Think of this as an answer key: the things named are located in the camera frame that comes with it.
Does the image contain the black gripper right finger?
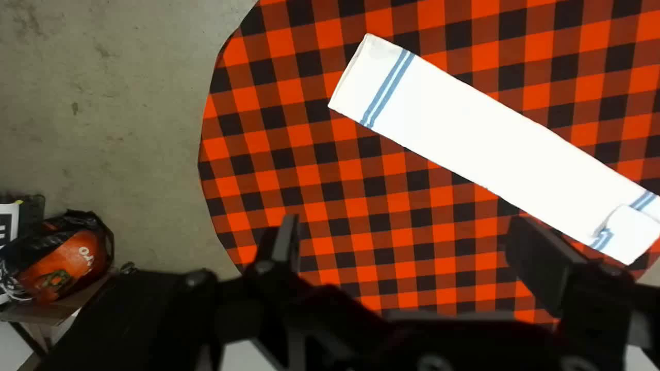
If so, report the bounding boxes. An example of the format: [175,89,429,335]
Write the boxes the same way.
[502,214,611,319]

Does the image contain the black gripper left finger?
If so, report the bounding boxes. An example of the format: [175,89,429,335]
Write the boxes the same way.
[253,213,302,276]

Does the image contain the white towel blue stripes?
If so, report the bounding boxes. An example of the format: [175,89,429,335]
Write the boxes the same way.
[325,30,660,268]

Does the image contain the orange black checked tablecloth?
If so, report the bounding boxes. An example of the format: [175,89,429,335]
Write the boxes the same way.
[196,0,660,327]

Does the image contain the orange black bag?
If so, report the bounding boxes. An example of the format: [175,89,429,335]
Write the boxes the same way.
[3,208,115,304]

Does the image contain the black white calibration tag board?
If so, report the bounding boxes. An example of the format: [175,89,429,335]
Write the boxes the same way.
[0,193,47,264]

